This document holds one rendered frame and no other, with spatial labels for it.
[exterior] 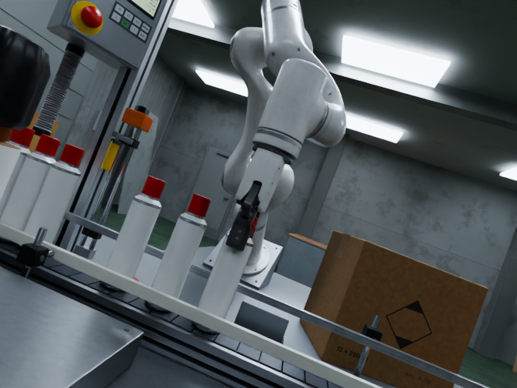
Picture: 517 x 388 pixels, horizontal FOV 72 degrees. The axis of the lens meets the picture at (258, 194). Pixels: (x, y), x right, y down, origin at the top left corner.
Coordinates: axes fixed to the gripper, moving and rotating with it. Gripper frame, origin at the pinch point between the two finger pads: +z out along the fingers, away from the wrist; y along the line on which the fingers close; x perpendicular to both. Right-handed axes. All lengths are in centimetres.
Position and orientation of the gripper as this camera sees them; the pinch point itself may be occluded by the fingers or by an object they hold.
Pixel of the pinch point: (241, 237)
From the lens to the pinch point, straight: 62.0
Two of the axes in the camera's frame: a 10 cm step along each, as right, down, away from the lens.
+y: -1.0, -0.8, -9.9
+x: 9.3, 3.5, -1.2
